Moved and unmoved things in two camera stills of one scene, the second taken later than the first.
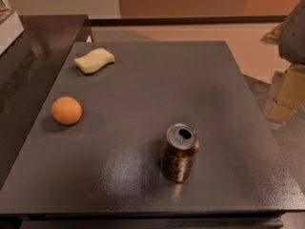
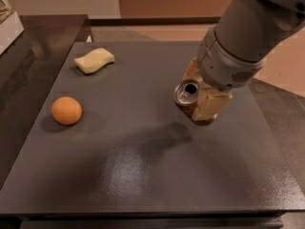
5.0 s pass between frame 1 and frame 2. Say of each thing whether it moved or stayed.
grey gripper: moved
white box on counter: stayed
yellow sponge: stayed
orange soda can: moved
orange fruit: stayed
